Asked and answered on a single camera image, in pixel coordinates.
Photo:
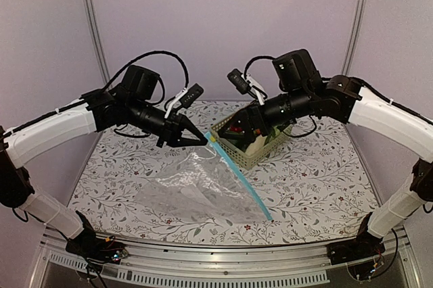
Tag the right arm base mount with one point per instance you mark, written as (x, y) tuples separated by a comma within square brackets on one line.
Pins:
[(364, 245)]

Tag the left aluminium frame post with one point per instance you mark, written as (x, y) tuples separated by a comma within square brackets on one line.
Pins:
[(96, 39)]

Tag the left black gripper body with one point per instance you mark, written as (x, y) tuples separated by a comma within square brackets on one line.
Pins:
[(170, 129)]

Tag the beige perforated plastic basket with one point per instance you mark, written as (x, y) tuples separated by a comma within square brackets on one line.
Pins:
[(248, 156)]

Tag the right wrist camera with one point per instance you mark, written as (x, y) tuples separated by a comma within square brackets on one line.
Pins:
[(247, 85)]

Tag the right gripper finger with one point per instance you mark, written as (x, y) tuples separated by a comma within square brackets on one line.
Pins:
[(237, 119), (238, 140)]

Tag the white toy radish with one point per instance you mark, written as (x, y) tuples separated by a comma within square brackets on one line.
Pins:
[(266, 143)]

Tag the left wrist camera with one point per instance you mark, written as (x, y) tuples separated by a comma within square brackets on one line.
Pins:
[(183, 99)]

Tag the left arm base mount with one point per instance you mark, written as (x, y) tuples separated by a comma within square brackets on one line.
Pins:
[(89, 246)]

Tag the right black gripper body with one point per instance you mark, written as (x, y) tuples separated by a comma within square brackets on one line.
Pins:
[(256, 110)]

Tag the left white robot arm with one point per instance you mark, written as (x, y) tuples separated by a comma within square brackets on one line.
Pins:
[(126, 104)]

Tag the aluminium frame post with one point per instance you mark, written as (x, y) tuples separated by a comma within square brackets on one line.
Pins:
[(96, 39), (354, 36)]

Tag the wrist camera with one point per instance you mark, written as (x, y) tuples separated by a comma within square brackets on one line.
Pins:
[(247, 85), (183, 99)]

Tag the right aluminium frame post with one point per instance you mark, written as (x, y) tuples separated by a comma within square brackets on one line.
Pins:
[(354, 36)]

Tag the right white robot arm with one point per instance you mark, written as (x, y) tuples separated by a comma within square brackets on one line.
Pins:
[(348, 100)]

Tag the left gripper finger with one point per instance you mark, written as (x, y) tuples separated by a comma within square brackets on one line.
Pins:
[(184, 142), (197, 135)]

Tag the floral table mat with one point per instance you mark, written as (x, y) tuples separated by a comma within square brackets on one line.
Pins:
[(311, 187)]

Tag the clear zip top bag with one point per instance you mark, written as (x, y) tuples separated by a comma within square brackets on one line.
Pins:
[(204, 184)]

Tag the red toy pepper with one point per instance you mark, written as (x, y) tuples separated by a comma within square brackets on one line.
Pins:
[(236, 129)]

